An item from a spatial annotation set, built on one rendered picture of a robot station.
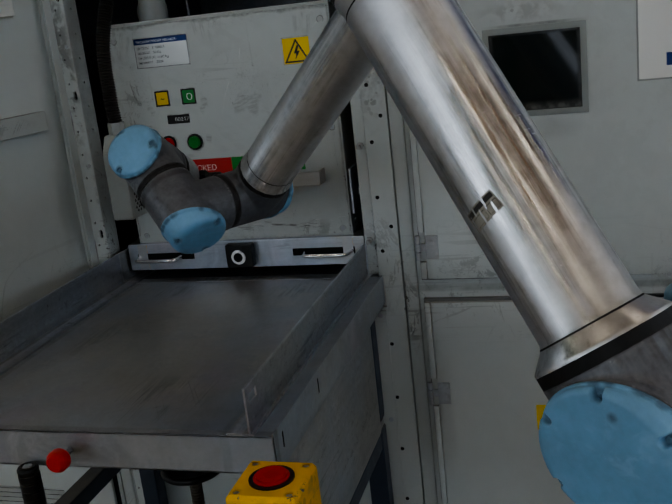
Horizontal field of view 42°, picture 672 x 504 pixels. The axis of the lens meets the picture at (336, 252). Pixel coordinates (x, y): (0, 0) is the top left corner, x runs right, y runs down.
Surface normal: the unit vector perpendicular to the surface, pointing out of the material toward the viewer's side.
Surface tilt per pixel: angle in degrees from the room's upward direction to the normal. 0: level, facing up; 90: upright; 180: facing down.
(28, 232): 90
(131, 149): 56
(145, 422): 0
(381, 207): 90
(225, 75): 90
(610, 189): 90
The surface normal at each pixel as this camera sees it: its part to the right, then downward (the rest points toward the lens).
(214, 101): -0.26, 0.29
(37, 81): 0.90, 0.02
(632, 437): -0.69, 0.33
